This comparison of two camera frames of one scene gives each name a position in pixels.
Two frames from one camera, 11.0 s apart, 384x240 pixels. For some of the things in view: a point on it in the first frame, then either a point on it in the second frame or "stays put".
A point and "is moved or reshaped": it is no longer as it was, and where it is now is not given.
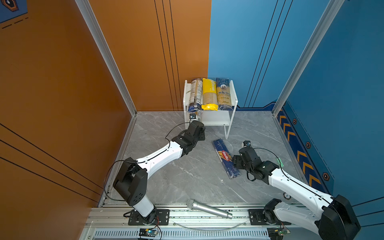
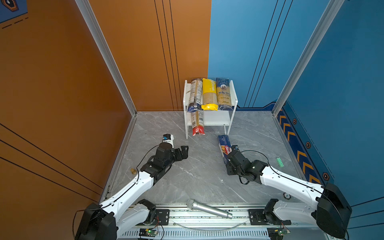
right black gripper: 237,159 → 228,167
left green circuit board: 148,232 stays put
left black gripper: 201,135 → 184,153
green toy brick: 281,164 stays put
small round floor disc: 286,196 stays put
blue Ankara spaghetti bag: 223,94 stays put
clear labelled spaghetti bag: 196,95 stays put
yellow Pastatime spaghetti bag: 210,98 stays put
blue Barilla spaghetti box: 226,158 is moved or reshaped
